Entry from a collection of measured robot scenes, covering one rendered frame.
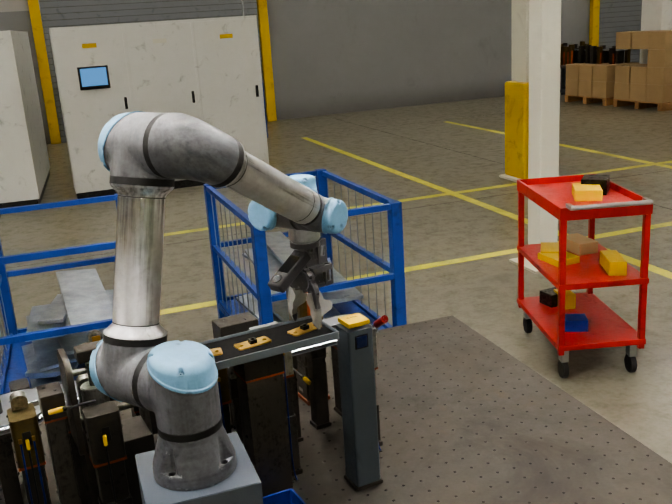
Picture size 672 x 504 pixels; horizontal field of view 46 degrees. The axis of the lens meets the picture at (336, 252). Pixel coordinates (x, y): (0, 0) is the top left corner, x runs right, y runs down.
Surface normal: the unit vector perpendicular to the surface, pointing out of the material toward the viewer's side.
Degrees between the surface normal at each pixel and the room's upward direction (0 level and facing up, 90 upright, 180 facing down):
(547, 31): 90
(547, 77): 90
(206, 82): 90
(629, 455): 0
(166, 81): 90
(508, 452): 0
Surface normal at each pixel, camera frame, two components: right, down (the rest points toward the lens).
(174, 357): 0.04, -0.94
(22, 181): 0.29, 0.26
